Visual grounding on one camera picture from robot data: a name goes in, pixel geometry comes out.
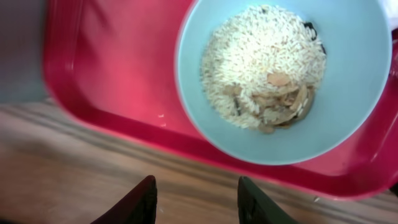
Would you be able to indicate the grey plastic dishwasher rack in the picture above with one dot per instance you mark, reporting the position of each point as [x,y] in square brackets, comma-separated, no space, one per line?
[22,44]

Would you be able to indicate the leftover rice and scraps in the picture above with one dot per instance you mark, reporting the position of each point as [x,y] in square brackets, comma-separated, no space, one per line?
[262,68]

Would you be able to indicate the red plastic serving tray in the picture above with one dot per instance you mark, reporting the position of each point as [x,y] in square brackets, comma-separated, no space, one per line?
[110,65]

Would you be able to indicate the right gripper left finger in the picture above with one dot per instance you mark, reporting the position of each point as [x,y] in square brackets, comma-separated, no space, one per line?
[139,206]

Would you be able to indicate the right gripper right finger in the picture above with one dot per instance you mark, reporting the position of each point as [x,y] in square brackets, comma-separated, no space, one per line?
[255,207]

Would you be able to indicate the light blue small bowl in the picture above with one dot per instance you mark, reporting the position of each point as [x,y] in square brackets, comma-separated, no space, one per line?
[357,38]

